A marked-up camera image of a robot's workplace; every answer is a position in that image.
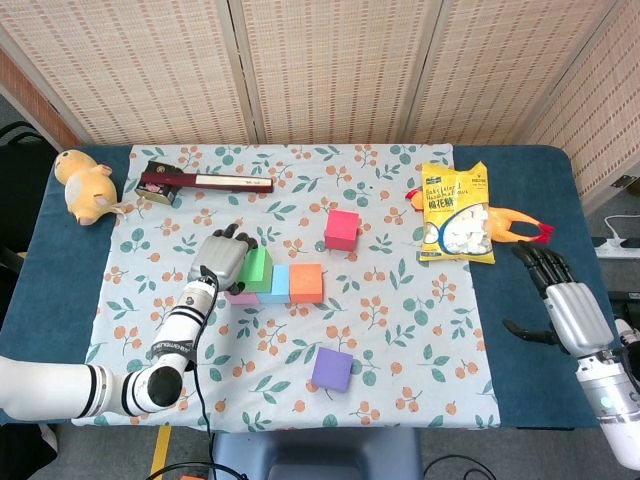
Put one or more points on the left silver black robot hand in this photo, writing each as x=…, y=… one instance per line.
x=220, y=257

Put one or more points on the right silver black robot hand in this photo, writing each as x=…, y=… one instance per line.
x=580, y=317

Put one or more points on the green foam cube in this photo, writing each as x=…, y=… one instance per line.
x=257, y=272

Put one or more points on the pink foam cube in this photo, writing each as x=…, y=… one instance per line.
x=242, y=299

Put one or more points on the orange foam cube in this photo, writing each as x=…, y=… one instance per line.
x=306, y=282

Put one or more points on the red foam cube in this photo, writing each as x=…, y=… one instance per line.
x=342, y=230

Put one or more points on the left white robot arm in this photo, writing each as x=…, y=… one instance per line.
x=50, y=390

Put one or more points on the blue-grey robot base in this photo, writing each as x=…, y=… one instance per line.
x=315, y=455

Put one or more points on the white and black shoe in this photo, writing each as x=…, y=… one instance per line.
x=625, y=330

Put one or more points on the light blue foam cube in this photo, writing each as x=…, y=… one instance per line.
x=280, y=287

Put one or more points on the long dark red box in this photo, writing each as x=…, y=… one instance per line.
x=220, y=182

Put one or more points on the white power strip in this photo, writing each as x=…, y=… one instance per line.
x=617, y=248

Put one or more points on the small metal tin box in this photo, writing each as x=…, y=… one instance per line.
x=155, y=192

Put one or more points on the yellow rubber chicken toy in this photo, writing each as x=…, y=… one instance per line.
x=510, y=222

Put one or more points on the metal screen hinge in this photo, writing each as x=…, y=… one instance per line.
x=621, y=181

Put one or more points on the yellow plush animal toy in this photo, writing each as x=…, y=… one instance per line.
x=87, y=192

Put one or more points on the floral printed tablecloth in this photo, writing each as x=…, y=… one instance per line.
x=425, y=310

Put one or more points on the purple foam cube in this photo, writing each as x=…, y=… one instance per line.
x=331, y=370

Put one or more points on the yellow marshmallow bag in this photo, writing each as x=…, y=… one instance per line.
x=455, y=215

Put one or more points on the woven bamboo folding screen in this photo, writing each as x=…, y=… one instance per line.
x=325, y=75

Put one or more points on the black chair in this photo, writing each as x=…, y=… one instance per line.
x=20, y=170

